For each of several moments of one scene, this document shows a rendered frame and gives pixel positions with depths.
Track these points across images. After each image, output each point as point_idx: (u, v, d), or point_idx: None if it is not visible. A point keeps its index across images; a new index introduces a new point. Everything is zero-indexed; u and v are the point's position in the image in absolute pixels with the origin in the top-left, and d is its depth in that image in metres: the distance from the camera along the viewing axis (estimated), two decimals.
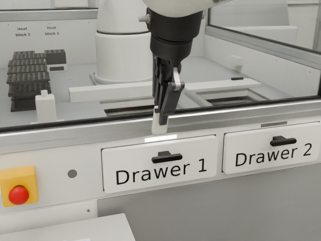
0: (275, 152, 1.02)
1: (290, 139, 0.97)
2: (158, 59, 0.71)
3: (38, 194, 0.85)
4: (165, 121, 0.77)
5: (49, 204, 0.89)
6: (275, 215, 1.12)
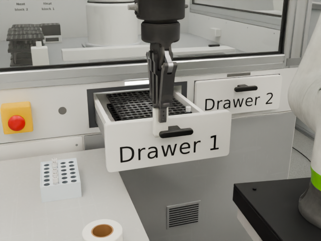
0: (240, 99, 1.17)
1: (251, 86, 1.13)
2: (151, 51, 0.75)
3: (33, 126, 1.00)
4: (165, 117, 0.78)
5: (43, 137, 1.04)
6: (243, 159, 1.27)
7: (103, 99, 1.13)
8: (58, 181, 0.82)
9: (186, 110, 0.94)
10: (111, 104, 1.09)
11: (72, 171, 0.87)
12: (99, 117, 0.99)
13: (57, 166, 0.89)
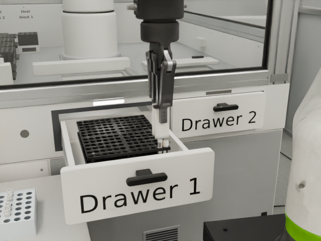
0: (220, 118, 1.09)
1: (232, 105, 1.05)
2: (150, 51, 0.75)
3: None
4: (165, 117, 0.77)
5: (4, 163, 0.96)
6: (225, 181, 1.19)
7: (74, 125, 1.00)
8: (161, 139, 0.80)
9: (163, 145, 0.81)
10: None
11: (27, 205, 0.79)
12: (65, 151, 0.86)
13: (12, 199, 0.81)
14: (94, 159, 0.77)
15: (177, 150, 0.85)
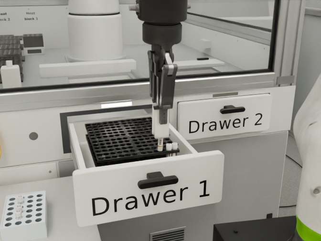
0: (227, 120, 1.10)
1: (239, 108, 1.05)
2: (152, 52, 0.74)
3: (1, 154, 0.93)
4: (165, 118, 0.77)
5: (13, 165, 0.97)
6: (231, 183, 1.20)
7: (82, 128, 1.01)
8: (170, 150, 0.82)
9: (172, 147, 0.82)
10: None
11: (38, 208, 0.80)
12: (74, 153, 0.86)
13: (23, 201, 0.82)
14: (104, 162, 0.78)
15: (186, 153, 0.86)
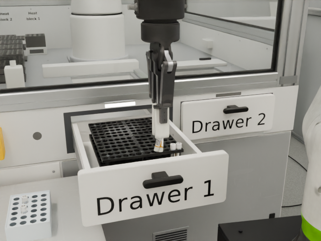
0: (230, 120, 1.10)
1: (242, 107, 1.05)
2: (151, 51, 0.75)
3: (5, 154, 0.93)
4: (166, 117, 0.77)
5: (16, 165, 0.97)
6: (234, 182, 1.20)
7: (86, 128, 1.01)
8: (174, 149, 0.82)
9: (176, 147, 0.82)
10: None
11: (43, 207, 0.80)
12: (78, 153, 0.86)
13: (27, 201, 0.82)
14: (109, 162, 0.78)
15: (190, 153, 0.86)
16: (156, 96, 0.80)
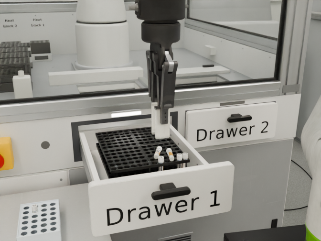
0: (234, 128, 1.12)
1: (246, 116, 1.07)
2: (151, 52, 0.75)
3: (14, 162, 0.95)
4: (166, 118, 0.77)
5: (25, 173, 0.99)
6: (238, 189, 1.22)
7: (93, 136, 1.03)
8: (180, 160, 0.84)
9: (183, 158, 0.84)
10: None
11: (52, 216, 0.82)
12: (86, 163, 0.88)
13: (37, 210, 0.84)
14: (117, 172, 0.80)
15: (196, 162, 0.88)
16: (156, 95, 0.80)
